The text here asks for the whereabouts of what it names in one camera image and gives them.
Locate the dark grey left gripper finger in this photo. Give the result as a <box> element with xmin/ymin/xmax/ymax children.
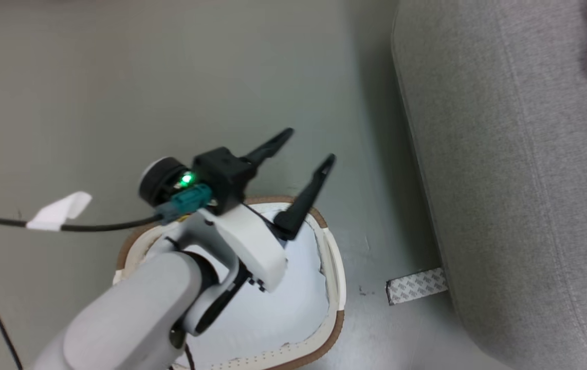
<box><xmin>272</xmin><ymin>153</ymin><xmax>337</xmax><ymax>242</ymax></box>
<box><xmin>241</xmin><ymin>127</ymin><xmax>295</xmax><ymax>166</ymax></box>

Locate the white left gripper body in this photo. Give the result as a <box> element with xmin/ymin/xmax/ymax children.
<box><xmin>186</xmin><ymin>202</ymin><xmax>289</xmax><ymax>293</ymax></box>

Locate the white basket with brown rim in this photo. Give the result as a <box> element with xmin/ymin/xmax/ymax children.
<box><xmin>113</xmin><ymin>195</ymin><xmax>347</xmax><ymax>370</ymax></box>

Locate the patterned white adhesive strip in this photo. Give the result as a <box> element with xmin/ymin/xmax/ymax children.
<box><xmin>386</xmin><ymin>267</ymin><xmax>449</xmax><ymax>306</ymax></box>

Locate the white tape tag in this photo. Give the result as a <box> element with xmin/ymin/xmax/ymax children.
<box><xmin>26</xmin><ymin>191</ymin><xmax>93</xmax><ymax>232</ymax></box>

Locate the grey fabric sofa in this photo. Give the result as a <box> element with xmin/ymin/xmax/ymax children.
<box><xmin>391</xmin><ymin>0</ymin><xmax>587</xmax><ymax>370</ymax></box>

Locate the black cable with teal connector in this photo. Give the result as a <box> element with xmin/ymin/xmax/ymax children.
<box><xmin>0</xmin><ymin>184</ymin><xmax>213</xmax><ymax>233</ymax></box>

